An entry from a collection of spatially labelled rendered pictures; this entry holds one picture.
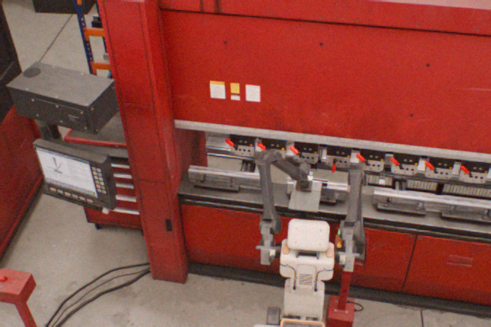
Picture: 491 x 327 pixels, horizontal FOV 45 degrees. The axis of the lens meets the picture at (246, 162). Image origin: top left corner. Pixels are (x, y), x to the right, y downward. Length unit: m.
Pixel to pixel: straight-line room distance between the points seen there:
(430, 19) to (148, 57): 1.45
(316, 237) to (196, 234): 1.38
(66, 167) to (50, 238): 1.80
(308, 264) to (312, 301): 0.37
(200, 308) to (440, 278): 1.69
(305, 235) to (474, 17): 1.35
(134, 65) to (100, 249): 2.03
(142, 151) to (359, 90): 1.35
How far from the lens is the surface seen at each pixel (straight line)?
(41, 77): 3.30
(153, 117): 3.50
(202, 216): 4.11
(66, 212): 5.30
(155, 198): 3.95
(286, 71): 3.35
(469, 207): 3.98
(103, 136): 4.38
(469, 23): 3.17
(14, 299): 3.86
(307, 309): 3.51
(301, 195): 3.78
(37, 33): 7.95
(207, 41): 3.35
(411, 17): 3.13
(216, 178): 3.99
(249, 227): 4.09
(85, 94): 3.10
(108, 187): 3.32
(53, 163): 3.45
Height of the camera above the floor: 3.66
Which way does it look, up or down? 42 degrees down
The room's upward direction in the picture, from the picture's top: 1 degrees counter-clockwise
